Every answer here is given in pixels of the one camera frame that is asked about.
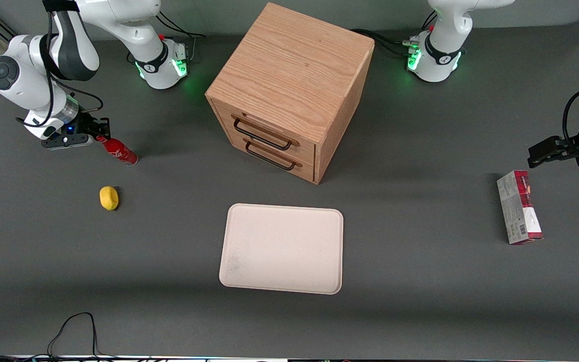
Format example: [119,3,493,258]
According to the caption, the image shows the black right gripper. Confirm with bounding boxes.
[71,113,111,140]

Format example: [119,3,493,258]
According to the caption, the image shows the red coke bottle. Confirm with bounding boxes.
[96,135,139,166]

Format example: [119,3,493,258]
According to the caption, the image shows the beige rectangular tray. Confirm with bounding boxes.
[219,203,344,295]

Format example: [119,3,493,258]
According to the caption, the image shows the grey and red carton box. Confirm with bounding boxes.
[497,170,544,245]

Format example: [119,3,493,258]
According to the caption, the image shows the yellow lemon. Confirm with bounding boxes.
[100,186,119,211]

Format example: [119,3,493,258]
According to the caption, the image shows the wooden two-drawer cabinet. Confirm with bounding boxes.
[205,2,375,185]

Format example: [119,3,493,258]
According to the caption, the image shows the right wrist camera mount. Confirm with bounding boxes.
[41,133,94,151]

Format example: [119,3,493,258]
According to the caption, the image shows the black cable along right arm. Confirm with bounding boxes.
[16,0,105,127]

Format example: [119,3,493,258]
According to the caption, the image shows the black right arm base cables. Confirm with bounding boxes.
[156,10,205,63]

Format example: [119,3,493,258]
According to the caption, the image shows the black arm base cables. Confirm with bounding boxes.
[156,10,205,63]
[351,9,438,57]

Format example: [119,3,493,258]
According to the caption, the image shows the black metal drawer handle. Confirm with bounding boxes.
[233,117,293,151]
[245,141,297,171]

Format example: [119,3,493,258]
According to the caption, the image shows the thin black table-edge cable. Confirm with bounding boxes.
[0,312,119,360]

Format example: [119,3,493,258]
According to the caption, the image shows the black left arm base cables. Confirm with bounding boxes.
[351,9,438,57]

